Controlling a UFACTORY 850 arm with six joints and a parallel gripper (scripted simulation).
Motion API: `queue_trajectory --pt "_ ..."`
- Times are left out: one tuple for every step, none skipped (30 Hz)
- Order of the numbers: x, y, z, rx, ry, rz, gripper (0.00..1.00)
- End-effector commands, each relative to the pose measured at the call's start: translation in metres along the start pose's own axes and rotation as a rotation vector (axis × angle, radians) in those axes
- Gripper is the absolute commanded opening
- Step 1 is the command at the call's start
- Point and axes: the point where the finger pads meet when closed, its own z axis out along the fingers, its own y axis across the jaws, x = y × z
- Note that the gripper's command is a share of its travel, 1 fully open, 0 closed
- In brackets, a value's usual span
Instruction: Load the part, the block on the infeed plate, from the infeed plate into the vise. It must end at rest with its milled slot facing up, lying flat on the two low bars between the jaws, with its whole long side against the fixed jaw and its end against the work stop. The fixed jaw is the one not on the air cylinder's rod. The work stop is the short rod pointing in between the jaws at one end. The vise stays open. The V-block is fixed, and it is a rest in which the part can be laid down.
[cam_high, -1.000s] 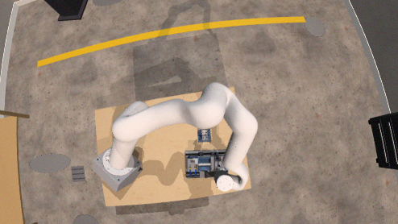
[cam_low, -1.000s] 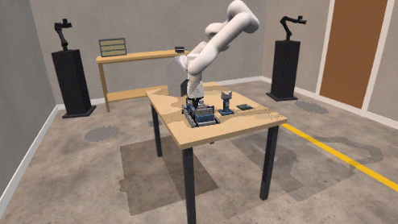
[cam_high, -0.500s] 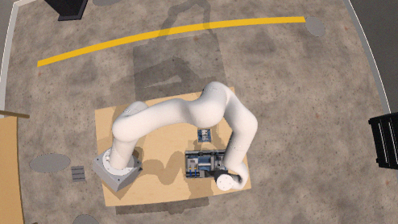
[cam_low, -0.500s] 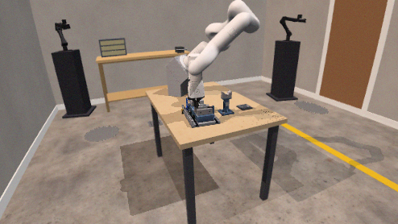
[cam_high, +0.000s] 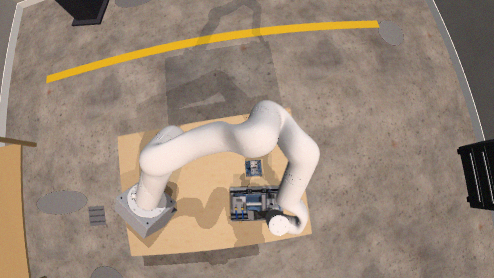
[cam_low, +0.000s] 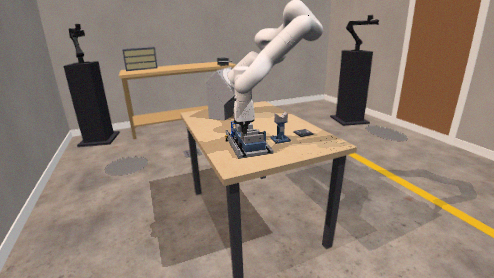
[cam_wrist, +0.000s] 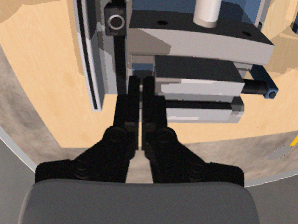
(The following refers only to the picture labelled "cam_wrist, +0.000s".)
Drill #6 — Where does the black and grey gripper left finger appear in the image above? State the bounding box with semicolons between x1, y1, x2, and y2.
35;76;140;183

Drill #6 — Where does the grey metal block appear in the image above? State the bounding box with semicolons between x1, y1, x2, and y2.
153;55;245;120

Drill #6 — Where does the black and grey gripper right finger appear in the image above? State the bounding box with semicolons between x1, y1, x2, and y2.
141;76;244;187

